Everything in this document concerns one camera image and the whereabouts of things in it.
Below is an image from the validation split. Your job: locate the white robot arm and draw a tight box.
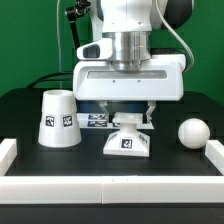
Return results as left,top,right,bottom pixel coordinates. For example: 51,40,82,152
73,0,194,116

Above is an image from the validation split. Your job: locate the white marker sheet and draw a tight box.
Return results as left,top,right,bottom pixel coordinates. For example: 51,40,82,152
77,113,153,129

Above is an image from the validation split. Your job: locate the black cable hose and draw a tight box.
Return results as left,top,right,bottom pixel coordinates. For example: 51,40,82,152
26,0,92,90

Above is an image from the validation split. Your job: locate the white lamp base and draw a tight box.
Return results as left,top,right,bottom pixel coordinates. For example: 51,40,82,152
103,112,150,157

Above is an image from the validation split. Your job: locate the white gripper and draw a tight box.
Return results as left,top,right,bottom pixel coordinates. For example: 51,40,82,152
73,54,186,123

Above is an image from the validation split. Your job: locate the white front wall bar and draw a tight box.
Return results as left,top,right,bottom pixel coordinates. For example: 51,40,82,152
0,176,224,204

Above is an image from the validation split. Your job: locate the white lamp shade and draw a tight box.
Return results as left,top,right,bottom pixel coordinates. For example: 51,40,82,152
38,90,81,148

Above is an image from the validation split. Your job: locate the white right wall block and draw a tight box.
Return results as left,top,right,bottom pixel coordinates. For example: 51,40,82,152
205,140,224,176

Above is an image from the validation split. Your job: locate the white left wall block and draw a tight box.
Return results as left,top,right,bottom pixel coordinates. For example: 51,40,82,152
0,139,17,176

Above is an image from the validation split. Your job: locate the white lamp bulb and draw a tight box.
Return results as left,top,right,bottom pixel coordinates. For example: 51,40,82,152
178,118,210,149

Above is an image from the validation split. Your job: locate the grey thin cable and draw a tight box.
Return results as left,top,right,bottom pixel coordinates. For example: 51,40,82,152
55,0,64,90

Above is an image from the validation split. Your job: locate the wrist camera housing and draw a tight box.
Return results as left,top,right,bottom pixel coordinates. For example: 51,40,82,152
77,38,113,60

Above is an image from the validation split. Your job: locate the white wall block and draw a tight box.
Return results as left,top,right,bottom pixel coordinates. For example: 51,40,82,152
0,139,17,176
205,140,224,176

